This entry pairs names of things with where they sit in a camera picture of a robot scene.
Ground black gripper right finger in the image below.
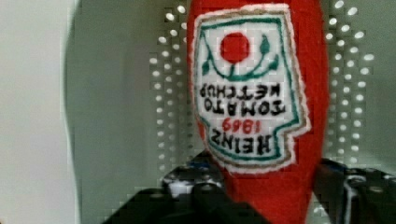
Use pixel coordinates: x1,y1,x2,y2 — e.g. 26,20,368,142
313,159,396,224

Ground red felt ketchup bottle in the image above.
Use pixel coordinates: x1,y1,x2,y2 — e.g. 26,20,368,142
187,0,329,224

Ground pale green strainer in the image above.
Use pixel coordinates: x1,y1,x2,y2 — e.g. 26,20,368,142
64,0,395,224

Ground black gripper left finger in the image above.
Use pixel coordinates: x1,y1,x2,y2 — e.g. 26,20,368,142
103,151,270,224

